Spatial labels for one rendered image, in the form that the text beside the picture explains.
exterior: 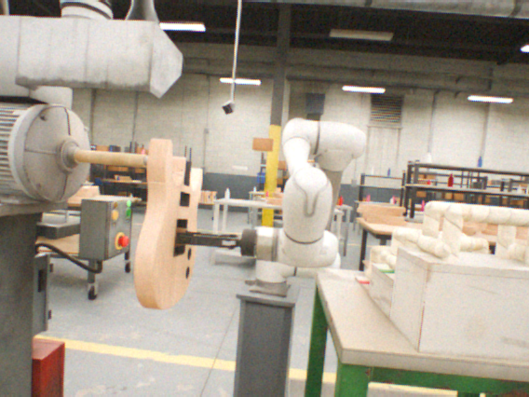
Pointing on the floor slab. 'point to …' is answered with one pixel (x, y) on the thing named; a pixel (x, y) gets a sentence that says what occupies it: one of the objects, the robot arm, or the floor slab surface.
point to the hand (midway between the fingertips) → (182, 237)
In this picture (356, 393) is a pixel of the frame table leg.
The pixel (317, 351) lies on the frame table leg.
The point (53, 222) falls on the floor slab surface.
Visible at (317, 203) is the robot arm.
